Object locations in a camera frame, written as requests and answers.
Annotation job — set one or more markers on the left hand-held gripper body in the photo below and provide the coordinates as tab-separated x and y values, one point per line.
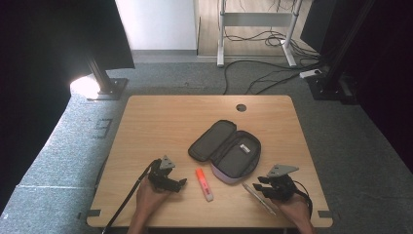
159	174

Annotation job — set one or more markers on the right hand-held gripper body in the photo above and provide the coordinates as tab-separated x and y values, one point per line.
282	187

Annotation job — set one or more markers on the grey zip pencil case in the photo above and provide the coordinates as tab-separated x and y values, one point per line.
227	152

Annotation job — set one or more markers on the person's right hand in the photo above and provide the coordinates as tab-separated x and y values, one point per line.
297	208

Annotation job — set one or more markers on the person's left hand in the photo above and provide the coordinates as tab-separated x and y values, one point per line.
147	198

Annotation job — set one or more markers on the silver pen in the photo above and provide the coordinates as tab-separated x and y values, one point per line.
255	194

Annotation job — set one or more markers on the orange highlighter pen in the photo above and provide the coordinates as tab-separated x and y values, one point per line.
204	185

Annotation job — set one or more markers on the floor outlet cover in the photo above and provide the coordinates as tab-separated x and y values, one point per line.
103	128

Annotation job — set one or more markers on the black stand with square base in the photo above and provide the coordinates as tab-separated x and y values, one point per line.
328	83

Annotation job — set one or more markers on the white power strip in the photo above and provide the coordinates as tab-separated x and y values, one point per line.
310	73

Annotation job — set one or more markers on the black curtain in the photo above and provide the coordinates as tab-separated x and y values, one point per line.
39	81
386	81

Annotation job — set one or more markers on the black stand with base plate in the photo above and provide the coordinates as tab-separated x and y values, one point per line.
105	81

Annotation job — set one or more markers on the white desk frame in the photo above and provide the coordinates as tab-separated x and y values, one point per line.
256	19

